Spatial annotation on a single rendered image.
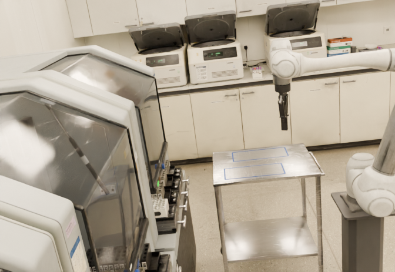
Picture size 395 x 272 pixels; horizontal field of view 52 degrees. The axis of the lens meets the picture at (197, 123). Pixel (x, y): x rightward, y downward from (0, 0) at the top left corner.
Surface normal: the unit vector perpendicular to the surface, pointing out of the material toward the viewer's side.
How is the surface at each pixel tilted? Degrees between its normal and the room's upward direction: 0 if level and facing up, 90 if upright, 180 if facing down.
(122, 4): 90
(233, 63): 90
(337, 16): 90
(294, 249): 0
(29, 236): 29
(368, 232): 90
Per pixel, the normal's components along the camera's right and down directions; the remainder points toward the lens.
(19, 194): 0.37, -0.87
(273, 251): -0.12, -0.94
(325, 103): -0.03, 0.33
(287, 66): -0.26, 0.33
